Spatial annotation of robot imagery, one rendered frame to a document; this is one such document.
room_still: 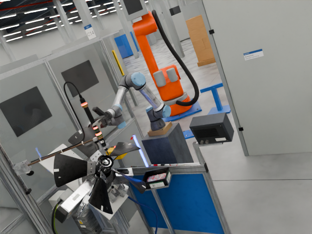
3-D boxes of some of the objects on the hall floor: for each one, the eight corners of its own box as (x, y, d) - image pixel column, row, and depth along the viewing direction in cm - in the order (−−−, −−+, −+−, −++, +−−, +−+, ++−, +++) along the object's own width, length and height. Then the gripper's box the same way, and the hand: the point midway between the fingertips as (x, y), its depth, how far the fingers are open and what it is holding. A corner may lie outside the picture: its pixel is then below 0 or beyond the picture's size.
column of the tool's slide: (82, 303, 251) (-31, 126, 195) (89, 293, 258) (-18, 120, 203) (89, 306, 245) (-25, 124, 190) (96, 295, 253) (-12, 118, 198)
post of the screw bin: (181, 256, 258) (149, 185, 233) (181, 254, 260) (149, 183, 236) (184, 256, 257) (152, 184, 232) (184, 254, 259) (153, 182, 234)
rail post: (150, 236, 297) (121, 175, 273) (152, 233, 300) (123, 173, 276) (153, 237, 294) (124, 175, 270) (155, 234, 298) (126, 172, 274)
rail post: (229, 246, 249) (202, 173, 225) (230, 243, 252) (204, 170, 228) (233, 247, 246) (206, 173, 222) (234, 243, 250) (208, 170, 226)
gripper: (116, 120, 217) (99, 133, 201) (105, 122, 224) (88, 135, 207) (111, 110, 215) (94, 123, 198) (100, 112, 221) (83, 125, 205)
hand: (90, 125), depth 203 cm, fingers closed on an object, 4 cm apart
